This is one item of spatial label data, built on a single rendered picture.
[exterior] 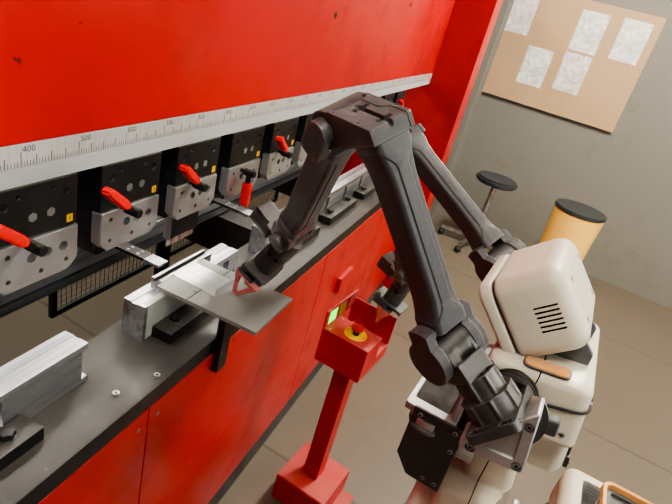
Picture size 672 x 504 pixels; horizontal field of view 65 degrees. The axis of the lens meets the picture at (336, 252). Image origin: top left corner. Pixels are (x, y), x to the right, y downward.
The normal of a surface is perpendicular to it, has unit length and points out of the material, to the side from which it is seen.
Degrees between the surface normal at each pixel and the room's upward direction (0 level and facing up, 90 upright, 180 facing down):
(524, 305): 90
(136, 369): 0
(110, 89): 90
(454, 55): 90
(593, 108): 90
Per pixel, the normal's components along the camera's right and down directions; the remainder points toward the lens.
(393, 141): 0.55, 0.13
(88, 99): 0.90, 0.37
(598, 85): -0.46, 0.29
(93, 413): 0.24, -0.87
